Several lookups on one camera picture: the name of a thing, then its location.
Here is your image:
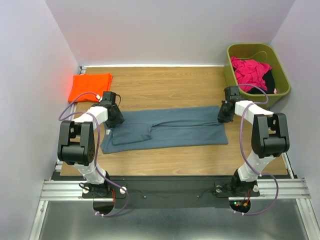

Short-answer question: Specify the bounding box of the blue-grey t-shirt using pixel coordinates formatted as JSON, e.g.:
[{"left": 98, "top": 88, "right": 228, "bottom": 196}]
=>
[{"left": 100, "top": 105, "right": 228, "bottom": 154}]

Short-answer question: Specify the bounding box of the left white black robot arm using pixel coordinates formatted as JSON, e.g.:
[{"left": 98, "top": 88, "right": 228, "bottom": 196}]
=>
[{"left": 57, "top": 91, "right": 124, "bottom": 198}]

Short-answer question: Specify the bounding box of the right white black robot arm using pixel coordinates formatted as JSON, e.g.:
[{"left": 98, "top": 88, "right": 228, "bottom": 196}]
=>
[{"left": 217, "top": 85, "right": 290, "bottom": 196}]

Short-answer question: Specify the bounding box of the folded orange t-shirt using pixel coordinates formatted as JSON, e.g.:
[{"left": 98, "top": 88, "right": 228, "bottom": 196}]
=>
[{"left": 68, "top": 73, "right": 113, "bottom": 103}]

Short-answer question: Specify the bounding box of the crumpled pink t-shirt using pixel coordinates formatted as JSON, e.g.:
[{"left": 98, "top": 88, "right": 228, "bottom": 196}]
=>
[{"left": 230, "top": 56, "right": 272, "bottom": 93}]

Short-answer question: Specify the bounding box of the crumpled black t-shirt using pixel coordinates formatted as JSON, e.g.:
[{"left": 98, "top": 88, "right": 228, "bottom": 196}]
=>
[{"left": 247, "top": 70, "right": 277, "bottom": 95}]

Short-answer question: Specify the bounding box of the olive green plastic bin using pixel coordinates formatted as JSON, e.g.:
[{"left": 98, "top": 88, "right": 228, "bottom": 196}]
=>
[{"left": 224, "top": 43, "right": 291, "bottom": 109}]

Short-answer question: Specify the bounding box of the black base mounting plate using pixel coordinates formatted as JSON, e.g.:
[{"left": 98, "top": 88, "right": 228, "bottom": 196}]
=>
[{"left": 79, "top": 176, "right": 260, "bottom": 211}]

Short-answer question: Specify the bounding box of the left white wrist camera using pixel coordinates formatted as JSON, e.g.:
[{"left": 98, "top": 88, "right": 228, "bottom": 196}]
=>
[{"left": 96, "top": 94, "right": 102, "bottom": 102}]

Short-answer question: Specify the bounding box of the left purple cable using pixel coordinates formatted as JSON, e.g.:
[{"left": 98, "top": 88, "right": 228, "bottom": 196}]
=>
[{"left": 58, "top": 91, "right": 130, "bottom": 218}]

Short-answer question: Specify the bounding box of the aluminium extrusion rail frame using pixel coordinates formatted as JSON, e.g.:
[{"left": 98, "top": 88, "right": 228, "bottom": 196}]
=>
[{"left": 28, "top": 66, "right": 320, "bottom": 240}]

